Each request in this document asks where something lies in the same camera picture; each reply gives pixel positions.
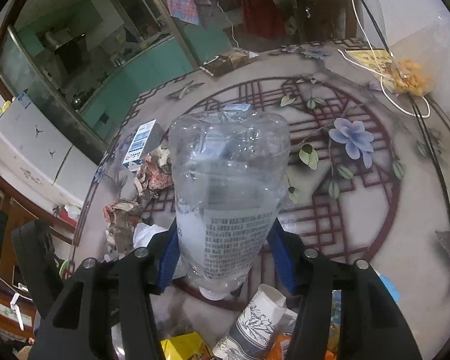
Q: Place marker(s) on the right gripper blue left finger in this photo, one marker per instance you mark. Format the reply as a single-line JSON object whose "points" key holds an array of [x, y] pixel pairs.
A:
{"points": [[169, 258]]}

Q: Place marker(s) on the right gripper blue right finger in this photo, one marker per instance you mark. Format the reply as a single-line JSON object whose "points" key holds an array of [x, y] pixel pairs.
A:
{"points": [[283, 261]]}

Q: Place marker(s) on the paper wad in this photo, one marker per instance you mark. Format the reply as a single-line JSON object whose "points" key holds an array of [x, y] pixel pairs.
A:
{"points": [[122, 218]]}

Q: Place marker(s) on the clear plastic water bottle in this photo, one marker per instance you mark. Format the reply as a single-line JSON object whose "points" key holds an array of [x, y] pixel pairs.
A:
{"points": [[228, 169]]}

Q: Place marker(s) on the small white blue milk carton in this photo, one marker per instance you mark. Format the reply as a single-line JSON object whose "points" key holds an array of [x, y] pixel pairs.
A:
{"points": [[148, 137]]}

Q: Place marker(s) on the red white paper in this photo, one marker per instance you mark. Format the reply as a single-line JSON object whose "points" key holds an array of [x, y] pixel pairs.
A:
{"points": [[154, 173]]}

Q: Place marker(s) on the teal kitchen cabinets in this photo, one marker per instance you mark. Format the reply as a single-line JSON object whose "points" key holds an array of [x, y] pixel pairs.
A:
{"points": [[95, 63]]}

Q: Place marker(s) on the white tissue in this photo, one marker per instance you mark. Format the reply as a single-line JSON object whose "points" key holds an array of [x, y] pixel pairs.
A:
{"points": [[144, 233]]}

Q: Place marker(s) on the paper cup with ink print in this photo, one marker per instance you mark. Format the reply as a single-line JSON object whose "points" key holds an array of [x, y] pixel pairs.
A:
{"points": [[252, 334]]}

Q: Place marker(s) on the orange snack wrapper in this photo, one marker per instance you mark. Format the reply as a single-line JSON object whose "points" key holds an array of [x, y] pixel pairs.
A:
{"points": [[280, 346]]}

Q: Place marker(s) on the yellow snack packet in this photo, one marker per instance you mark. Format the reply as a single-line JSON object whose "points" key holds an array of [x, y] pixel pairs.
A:
{"points": [[187, 346]]}

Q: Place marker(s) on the white refrigerator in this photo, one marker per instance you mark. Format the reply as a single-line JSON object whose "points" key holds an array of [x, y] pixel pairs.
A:
{"points": [[43, 157]]}

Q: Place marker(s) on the clear bag of yellow snacks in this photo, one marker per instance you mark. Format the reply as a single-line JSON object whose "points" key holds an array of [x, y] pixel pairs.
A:
{"points": [[421, 61]]}

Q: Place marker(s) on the red hanging garment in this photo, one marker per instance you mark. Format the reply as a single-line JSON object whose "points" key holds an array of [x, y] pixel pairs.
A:
{"points": [[262, 18]]}

